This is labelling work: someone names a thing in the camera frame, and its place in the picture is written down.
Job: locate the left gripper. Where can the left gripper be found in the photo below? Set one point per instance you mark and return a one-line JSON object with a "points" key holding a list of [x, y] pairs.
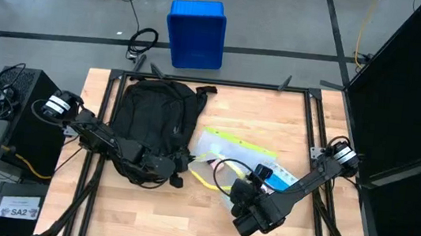
{"points": [[161, 166]]}

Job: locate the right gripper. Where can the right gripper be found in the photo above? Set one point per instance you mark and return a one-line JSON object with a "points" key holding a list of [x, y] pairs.
{"points": [[259, 211]]}

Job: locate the blue and white box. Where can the blue and white box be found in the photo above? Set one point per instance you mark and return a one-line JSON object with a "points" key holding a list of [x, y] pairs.
{"points": [[283, 178]]}

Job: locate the black backpack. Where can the black backpack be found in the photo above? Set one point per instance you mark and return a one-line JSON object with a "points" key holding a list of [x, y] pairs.
{"points": [[155, 112]]}

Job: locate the clear pouch green edge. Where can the clear pouch green edge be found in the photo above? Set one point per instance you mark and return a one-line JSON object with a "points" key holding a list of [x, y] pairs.
{"points": [[231, 148]]}

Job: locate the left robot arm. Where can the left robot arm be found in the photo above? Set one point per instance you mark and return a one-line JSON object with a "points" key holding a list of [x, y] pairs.
{"points": [[93, 132]]}

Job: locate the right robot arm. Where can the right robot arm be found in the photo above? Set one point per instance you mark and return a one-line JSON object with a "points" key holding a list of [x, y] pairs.
{"points": [[306, 182]]}

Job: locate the black computer tower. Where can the black computer tower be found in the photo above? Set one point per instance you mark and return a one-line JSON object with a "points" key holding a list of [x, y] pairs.
{"points": [[31, 125]]}

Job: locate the blue plastic bin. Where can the blue plastic bin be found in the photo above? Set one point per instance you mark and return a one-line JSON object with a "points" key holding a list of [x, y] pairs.
{"points": [[196, 33]]}

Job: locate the white SA2 sign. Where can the white SA2 sign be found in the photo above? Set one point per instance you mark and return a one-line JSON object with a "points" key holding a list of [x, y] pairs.
{"points": [[19, 207]]}

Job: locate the black partition panel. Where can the black partition panel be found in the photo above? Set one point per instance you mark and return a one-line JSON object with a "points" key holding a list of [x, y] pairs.
{"points": [[417, 78]]}

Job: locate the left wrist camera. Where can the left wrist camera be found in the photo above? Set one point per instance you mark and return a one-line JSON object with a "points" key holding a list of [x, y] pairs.
{"points": [[176, 180]]}

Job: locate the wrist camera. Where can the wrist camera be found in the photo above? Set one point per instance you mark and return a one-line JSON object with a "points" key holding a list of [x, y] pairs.
{"points": [[176, 180], [264, 173]]}

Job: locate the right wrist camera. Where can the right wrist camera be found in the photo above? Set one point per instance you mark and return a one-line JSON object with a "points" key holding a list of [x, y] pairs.
{"points": [[264, 173]]}

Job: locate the black aluminium table frame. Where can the black aluminium table frame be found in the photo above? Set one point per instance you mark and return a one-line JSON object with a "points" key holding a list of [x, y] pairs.
{"points": [[115, 83]]}

